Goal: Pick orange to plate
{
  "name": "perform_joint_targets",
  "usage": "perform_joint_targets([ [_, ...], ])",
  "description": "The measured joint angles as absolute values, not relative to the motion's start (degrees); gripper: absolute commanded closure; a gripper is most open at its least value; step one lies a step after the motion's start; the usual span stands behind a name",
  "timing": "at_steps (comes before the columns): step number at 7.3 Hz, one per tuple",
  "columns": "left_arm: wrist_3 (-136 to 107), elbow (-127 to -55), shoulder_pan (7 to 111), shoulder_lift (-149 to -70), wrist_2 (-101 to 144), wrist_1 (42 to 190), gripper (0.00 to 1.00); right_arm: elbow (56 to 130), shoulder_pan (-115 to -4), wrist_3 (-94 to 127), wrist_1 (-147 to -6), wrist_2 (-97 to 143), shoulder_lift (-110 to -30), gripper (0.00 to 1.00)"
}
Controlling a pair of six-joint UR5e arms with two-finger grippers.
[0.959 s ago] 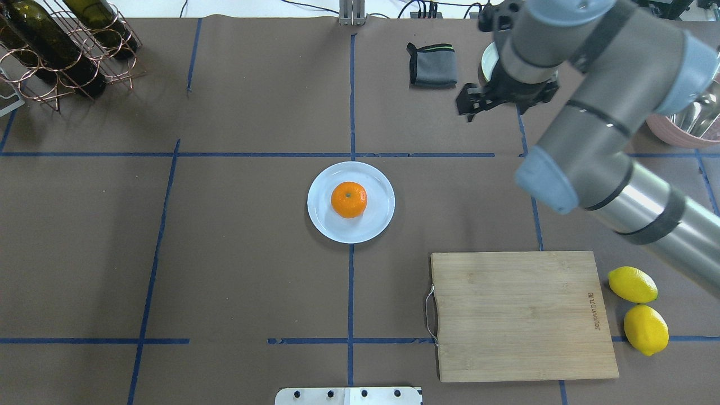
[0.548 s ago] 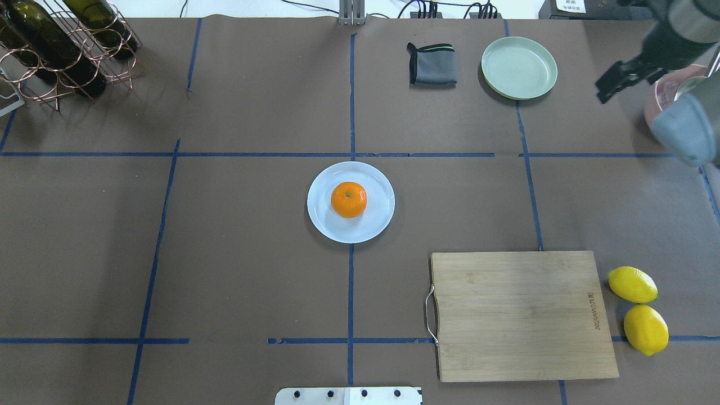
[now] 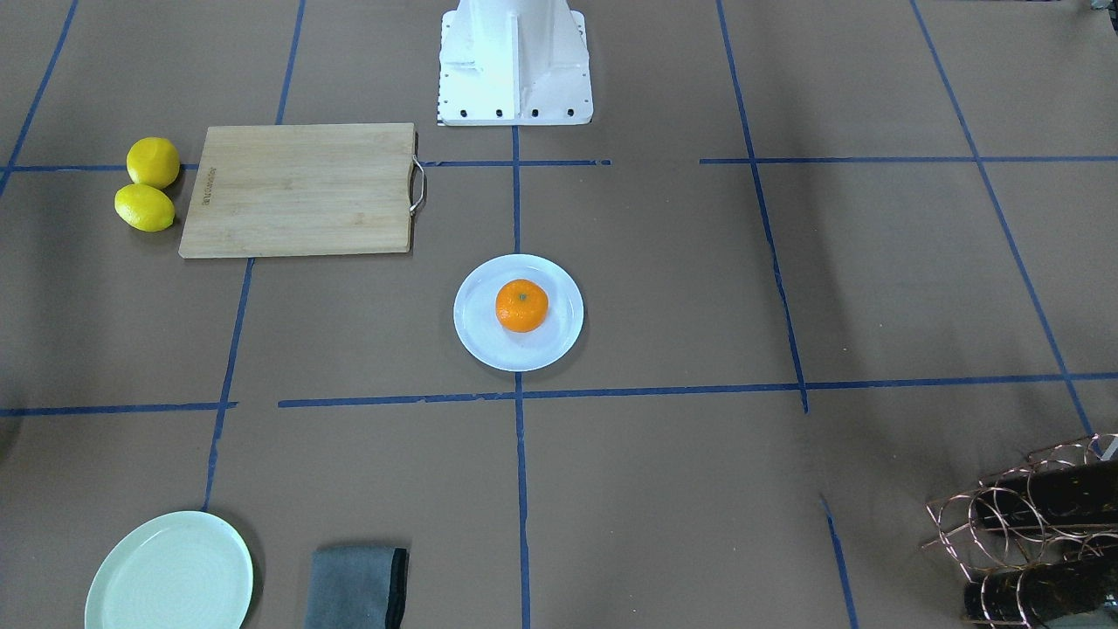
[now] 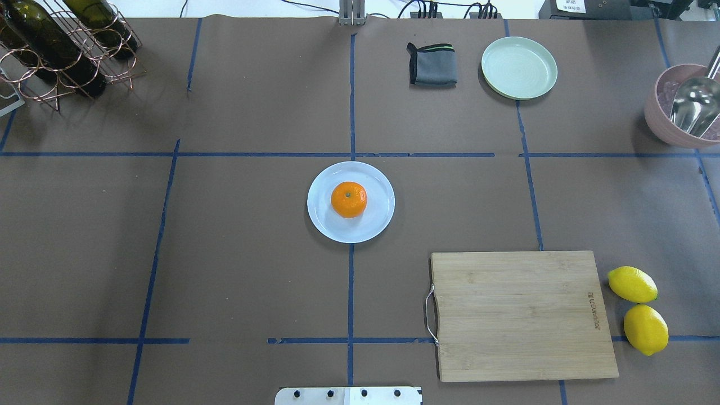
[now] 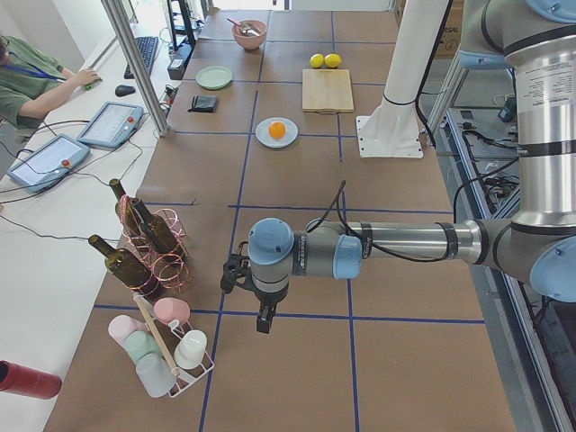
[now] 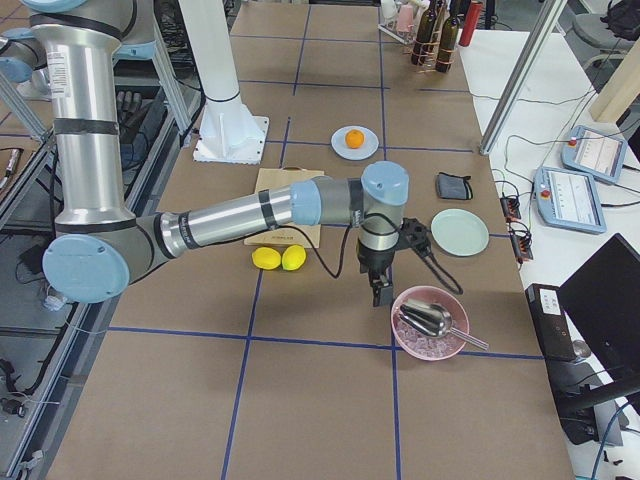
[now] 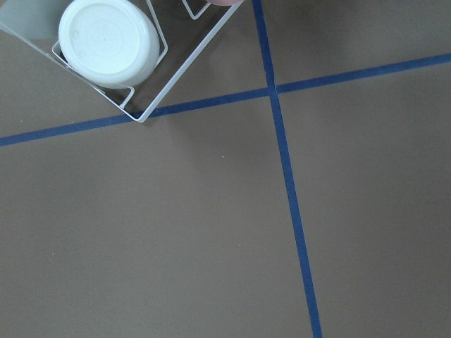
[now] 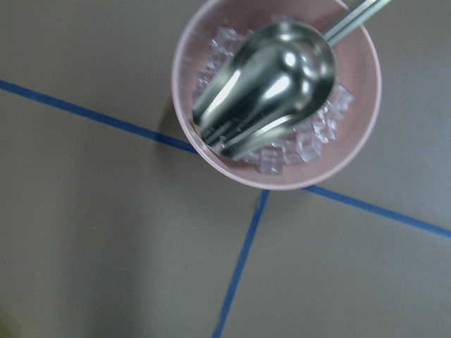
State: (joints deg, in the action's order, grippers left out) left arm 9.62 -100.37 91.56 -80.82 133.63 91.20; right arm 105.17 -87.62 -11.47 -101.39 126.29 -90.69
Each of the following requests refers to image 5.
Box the aluminium frame post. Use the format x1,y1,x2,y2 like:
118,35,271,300
101,0,169,137

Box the green plate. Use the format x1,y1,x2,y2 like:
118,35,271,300
195,66,233,90

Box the black computer box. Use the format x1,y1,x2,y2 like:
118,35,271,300
167,43,193,81

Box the red thermos bottle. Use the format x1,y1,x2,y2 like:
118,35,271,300
1,360,62,400

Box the light blue plate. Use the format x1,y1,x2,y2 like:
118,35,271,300
256,117,298,149

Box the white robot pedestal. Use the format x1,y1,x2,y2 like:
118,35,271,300
356,0,451,158

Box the near teach pendant tablet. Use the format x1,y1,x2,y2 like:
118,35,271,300
7,134,90,193

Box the metal ice scoop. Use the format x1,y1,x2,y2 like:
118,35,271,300
227,17,262,37

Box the pink bowl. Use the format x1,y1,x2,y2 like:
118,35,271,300
232,20,267,50

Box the white cup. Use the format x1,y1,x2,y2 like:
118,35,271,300
174,329,207,369

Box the black computer mouse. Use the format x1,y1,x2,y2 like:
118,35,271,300
114,85,136,97

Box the dark wine bottle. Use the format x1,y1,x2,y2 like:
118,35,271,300
109,178,140,237
88,234,163,299
131,198,185,257

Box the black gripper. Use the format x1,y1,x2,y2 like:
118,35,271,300
220,254,282,334

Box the far teach pendant tablet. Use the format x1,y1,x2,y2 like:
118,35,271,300
77,102,144,149

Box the lower yellow lemon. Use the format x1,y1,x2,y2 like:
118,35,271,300
324,53,342,68

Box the wooden rack handle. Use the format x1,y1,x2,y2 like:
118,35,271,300
133,295,180,377

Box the black keyboard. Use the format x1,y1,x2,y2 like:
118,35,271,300
134,36,159,75

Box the grey-blue cup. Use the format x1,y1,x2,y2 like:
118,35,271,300
136,353,176,398

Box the folded grey cloth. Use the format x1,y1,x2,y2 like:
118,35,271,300
187,95,219,113

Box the light pink cup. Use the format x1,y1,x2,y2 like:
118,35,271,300
108,315,147,347

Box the teach pendant tablet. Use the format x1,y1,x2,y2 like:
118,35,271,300
77,102,144,149
7,134,90,193

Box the yellow lemon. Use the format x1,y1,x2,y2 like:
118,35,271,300
324,53,342,68
309,53,324,69

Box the green cup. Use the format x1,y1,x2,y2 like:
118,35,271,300
122,330,161,364

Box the upper yellow lemon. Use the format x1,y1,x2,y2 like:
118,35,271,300
309,53,324,69

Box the white wire cup rack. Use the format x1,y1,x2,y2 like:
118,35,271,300
148,302,214,398

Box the wooden cutting board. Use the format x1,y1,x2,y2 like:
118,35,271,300
302,69,355,113

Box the orange fruit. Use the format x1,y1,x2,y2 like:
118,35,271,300
268,121,287,140

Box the copper wire bottle rack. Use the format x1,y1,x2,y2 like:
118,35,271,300
115,193,188,302

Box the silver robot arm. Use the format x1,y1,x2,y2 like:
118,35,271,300
220,1,575,333

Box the seated person green shirt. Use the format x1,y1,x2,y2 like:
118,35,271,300
1,35,101,131

